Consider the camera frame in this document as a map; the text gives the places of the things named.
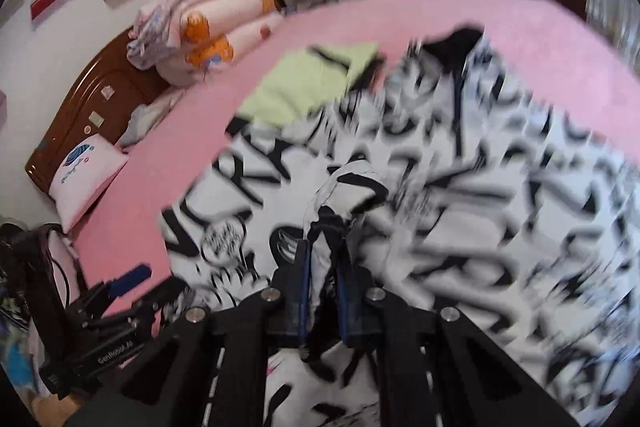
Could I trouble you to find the black white graffiti print garment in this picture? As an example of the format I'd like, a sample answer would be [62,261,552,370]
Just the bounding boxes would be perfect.
[160,28,639,426]

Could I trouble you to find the light green garment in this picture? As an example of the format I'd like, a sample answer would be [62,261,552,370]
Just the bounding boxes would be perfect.
[234,42,386,127]

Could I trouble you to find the person's left hand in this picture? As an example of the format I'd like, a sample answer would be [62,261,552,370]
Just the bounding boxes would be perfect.
[27,395,86,427]

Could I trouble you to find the white printed pillow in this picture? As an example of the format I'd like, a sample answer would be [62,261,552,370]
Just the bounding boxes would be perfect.
[49,134,128,233]

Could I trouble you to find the small white cloth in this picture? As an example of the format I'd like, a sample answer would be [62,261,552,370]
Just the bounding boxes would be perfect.
[116,88,186,148]

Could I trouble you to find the dark wooden headboard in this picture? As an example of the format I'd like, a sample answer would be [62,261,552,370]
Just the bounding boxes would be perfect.
[25,31,169,194]

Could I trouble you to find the pink bear print folded quilt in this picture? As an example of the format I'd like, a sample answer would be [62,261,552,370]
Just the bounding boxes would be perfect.
[155,0,284,87]

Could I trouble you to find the purple striped folded blanket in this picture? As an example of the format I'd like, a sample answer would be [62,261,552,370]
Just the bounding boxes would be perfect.
[127,0,206,70]

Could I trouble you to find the pink bed sheet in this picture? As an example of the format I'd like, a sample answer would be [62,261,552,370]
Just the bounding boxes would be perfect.
[69,0,640,358]

